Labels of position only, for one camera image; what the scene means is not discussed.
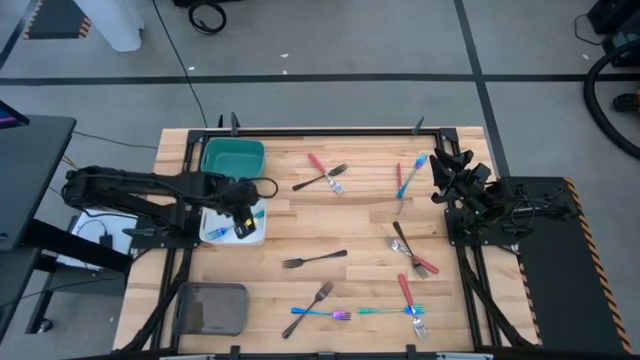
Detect person's shoe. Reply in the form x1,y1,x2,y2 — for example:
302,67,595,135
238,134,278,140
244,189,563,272
612,91,640,114

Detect thick black hose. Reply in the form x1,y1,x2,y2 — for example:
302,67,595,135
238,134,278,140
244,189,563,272
583,38,640,161

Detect black aluminium table frame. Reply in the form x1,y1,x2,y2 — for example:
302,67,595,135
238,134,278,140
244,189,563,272
117,127,539,360

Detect black metal fork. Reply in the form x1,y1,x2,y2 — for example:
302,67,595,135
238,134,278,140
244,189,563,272
281,249,349,270
291,162,349,193
391,220,431,280
280,280,335,341

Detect small black hazard-striped mat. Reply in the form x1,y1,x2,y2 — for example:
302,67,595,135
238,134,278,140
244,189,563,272
22,0,94,40

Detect black floor cable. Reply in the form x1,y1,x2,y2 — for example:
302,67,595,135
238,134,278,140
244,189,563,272
151,0,209,129

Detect monitor screen corner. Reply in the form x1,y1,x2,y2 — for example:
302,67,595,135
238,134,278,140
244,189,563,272
0,99,30,130

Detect white paper sheet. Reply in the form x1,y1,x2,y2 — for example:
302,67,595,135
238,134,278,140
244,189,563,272
55,208,140,271

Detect teal plastic bin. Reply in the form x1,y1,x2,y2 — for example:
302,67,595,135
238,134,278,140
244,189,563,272
199,137,266,182

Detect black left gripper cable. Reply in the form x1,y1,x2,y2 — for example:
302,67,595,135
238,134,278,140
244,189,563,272
239,175,280,201

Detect iridescent rainbow fork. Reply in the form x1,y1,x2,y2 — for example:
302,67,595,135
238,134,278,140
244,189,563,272
356,304,428,317
396,152,430,201
290,306,353,322
206,209,266,241

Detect white plastic bin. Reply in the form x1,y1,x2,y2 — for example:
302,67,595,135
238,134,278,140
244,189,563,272
198,199,268,247

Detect translucent grey plastic bin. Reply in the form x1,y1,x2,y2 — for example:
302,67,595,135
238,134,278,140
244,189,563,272
173,281,250,337

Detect white pillar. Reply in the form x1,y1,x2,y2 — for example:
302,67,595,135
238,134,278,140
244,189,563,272
73,0,145,54

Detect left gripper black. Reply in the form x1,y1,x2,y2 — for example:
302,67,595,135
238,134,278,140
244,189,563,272
222,179,261,240

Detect large black hazard-striped mat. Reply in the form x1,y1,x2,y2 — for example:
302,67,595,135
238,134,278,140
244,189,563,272
499,175,635,357

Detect black equipment case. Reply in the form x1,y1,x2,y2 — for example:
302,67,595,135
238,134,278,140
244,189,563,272
587,0,640,69

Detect red-handled silver fork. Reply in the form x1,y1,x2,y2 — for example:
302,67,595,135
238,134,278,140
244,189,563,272
397,272,430,342
306,152,347,196
385,237,441,276
395,162,404,216

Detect coiled black cable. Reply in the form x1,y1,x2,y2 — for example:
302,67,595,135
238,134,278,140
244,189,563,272
187,0,228,36

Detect black floor equipment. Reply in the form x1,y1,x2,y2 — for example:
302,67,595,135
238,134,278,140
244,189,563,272
172,0,244,7

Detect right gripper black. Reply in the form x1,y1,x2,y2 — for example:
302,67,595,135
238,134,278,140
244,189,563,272
430,148,504,217

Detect black desk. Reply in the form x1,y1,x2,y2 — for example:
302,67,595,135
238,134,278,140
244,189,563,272
0,115,134,346

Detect thin dark floor cable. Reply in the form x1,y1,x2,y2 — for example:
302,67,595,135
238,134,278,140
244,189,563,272
72,130,160,151

